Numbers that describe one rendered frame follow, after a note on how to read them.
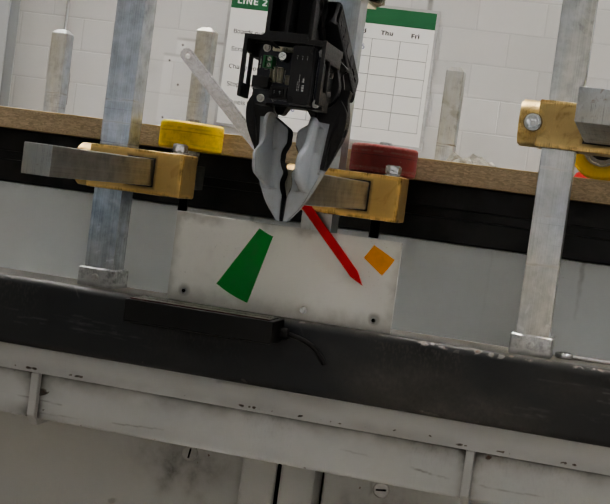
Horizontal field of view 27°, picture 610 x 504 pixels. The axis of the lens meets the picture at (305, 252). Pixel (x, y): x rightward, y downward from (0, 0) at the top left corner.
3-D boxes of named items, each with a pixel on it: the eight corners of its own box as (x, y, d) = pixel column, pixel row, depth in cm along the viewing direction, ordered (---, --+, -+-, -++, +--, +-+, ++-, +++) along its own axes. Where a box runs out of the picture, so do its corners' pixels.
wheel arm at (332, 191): (304, 215, 110) (310, 166, 110) (267, 210, 111) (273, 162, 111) (393, 218, 152) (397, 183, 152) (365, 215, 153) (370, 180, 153)
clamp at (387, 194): (395, 223, 136) (402, 177, 135) (276, 207, 139) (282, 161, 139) (404, 223, 141) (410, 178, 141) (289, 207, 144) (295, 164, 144)
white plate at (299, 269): (389, 334, 136) (402, 242, 135) (165, 298, 142) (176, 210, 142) (390, 333, 136) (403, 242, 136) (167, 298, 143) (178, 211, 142)
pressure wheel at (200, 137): (225, 216, 157) (237, 125, 156) (168, 210, 152) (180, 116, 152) (194, 210, 163) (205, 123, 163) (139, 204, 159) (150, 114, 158)
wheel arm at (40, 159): (50, 186, 117) (55, 140, 117) (17, 181, 118) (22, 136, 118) (201, 197, 159) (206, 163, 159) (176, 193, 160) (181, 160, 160)
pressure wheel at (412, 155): (400, 242, 146) (413, 144, 145) (333, 233, 148) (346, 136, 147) (411, 242, 154) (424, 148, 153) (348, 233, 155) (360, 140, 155)
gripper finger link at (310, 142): (266, 220, 104) (281, 109, 104) (285, 221, 110) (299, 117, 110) (302, 224, 104) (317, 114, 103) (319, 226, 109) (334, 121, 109)
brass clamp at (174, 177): (177, 198, 141) (182, 154, 141) (67, 183, 144) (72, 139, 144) (195, 199, 147) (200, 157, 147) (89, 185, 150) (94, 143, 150)
